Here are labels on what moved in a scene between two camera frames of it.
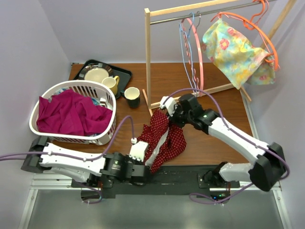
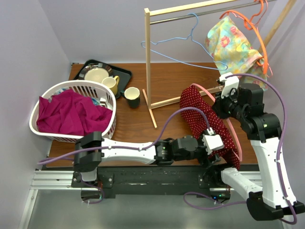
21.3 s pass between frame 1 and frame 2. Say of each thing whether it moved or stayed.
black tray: stayed
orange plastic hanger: moved
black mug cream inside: stayed
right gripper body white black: moved
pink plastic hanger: moved
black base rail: stayed
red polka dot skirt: moved
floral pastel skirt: moved
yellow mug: stayed
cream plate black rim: stayed
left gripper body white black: moved
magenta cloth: stayed
